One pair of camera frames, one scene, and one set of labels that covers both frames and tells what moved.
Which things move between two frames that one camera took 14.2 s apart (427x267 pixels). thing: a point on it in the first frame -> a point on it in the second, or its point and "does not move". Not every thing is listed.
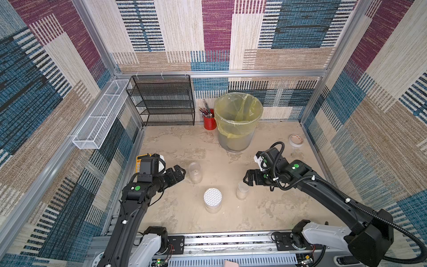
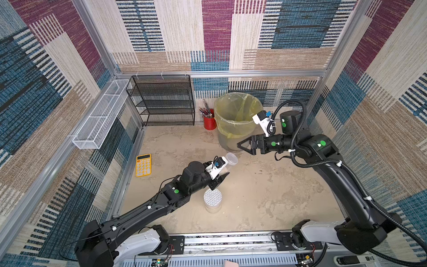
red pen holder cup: [210, 123] does not move
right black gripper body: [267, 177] -> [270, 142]
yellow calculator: [138, 160] does not move
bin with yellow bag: [236, 116] does not move
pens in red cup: [205, 112] does not move
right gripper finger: [250, 181] -> [252, 151]
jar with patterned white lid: [213, 198] does not move
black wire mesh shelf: [163, 99] does not move
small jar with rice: [242, 191] -> [232, 158]
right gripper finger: [249, 173] -> [254, 138]
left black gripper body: [168, 178] -> [205, 179]
